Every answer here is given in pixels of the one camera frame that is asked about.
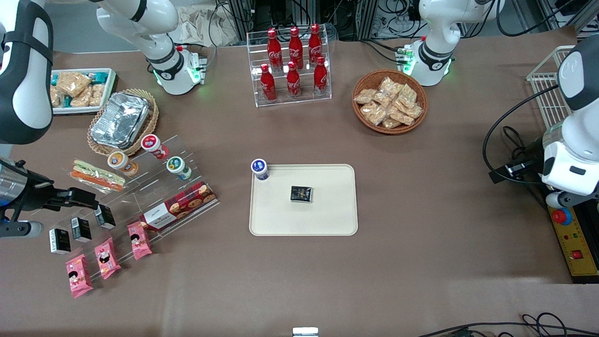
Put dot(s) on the oval wicker basket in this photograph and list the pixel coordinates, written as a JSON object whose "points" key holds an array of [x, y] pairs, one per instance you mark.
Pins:
{"points": [[152, 117]]}

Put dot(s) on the triangle sandwich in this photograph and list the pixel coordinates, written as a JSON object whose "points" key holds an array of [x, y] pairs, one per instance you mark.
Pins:
{"points": [[96, 175]]}

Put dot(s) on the small black snack box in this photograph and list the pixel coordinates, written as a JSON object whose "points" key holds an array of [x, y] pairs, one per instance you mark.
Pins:
{"points": [[301, 194]]}

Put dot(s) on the red plaid cookie box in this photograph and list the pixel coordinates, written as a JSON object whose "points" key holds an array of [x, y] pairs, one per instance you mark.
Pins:
{"points": [[180, 205]]}

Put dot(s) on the small silver device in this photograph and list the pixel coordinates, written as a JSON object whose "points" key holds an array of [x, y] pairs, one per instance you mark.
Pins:
{"points": [[305, 332]]}

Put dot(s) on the clear acrylic bottle rack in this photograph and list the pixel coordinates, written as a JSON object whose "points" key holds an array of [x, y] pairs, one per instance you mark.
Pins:
{"points": [[292, 102]]}

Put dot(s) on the round wicker basket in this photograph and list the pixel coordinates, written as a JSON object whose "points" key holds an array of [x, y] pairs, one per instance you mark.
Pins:
{"points": [[369, 77]]}

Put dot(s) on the clear rice cracker bag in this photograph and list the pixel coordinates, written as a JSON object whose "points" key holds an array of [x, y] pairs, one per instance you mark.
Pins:
{"points": [[56, 97], [82, 99], [97, 95], [73, 83]]}

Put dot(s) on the blue lid cup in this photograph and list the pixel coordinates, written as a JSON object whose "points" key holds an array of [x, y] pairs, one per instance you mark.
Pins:
{"points": [[259, 167]]}

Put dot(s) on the aluminium foil container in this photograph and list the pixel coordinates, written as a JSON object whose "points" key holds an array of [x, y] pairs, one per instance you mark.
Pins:
{"points": [[120, 120]]}

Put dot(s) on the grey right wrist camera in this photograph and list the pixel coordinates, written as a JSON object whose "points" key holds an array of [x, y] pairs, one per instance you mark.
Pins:
{"points": [[21, 229]]}

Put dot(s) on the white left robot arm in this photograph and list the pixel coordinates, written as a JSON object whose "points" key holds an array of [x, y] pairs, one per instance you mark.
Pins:
{"points": [[573, 154]]}

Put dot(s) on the clear acrylic stepped stand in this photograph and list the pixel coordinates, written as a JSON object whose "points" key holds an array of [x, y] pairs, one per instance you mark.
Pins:
{"points": [[145, 189]]}

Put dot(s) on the white plastic bin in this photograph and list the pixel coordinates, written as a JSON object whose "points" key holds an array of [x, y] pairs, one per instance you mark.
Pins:
{"points": [[111, 89]]}

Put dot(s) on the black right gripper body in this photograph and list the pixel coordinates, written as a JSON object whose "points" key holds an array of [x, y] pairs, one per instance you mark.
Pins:
{"points": [[32, 190]]}

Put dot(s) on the beige plastic tray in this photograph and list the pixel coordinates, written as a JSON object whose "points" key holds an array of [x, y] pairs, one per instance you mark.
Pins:
{"points": [[327, 215]]}

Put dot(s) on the aluminium frame rack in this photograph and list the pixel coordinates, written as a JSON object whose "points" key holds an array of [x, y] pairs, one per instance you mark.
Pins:
{"points": [[355, 18]]}

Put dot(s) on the orange lid cup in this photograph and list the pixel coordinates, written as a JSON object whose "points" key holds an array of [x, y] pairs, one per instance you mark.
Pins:
{"points": [[117, 160]]}

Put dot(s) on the red lid cup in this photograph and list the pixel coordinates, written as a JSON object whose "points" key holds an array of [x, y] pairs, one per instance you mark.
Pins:
{"points": [[151, 142]]}

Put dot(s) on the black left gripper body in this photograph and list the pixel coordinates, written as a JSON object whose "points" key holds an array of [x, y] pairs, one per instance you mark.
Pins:
{"points": [[530, 152]]}

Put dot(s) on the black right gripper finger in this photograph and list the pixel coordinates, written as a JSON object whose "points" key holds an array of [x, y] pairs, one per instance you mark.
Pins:
{"points": [[70, 204], [82, 194]]}

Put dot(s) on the red cola bottle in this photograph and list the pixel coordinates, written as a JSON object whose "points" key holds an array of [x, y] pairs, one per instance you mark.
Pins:
{"points": [[274, 49], [320, 79], [268, 86], [295, 47], [315, 44], [293, 83]]}

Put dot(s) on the yellow emergency stop box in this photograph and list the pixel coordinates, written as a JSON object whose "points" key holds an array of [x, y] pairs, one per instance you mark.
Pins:
{"points": [[573, 243]]}

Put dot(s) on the pink snack packet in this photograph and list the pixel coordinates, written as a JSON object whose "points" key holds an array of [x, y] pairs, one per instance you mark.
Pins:
{"points": [[107, 258], [78, 276], [139, 240]]}

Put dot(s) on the small black drink carton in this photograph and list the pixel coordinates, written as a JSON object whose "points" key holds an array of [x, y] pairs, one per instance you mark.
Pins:
{"points": [[104, 216], [60, 241], [81, 230]]}

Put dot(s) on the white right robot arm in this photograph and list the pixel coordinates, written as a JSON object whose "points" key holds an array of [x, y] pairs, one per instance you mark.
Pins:
{"points": [[28, 70]]}

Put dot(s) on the green lid cup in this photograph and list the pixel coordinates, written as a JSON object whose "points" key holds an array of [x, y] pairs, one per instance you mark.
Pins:
{"points": [[175, 164]]}

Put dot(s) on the teal snack packet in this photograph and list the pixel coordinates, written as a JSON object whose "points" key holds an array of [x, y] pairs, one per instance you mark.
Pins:
{"points": [[99, 76]]}

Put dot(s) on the crumpled beige cloth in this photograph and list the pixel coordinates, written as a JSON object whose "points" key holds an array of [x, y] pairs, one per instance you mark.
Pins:
{"points": [[201, 25]]}

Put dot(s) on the clear cereal snack bag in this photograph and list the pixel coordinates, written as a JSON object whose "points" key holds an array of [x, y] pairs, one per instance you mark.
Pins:
{"points": [[407, 95], [391, 123], [401, 115], [374, 113], [390, 86], [365, 96], [414, 111]]}

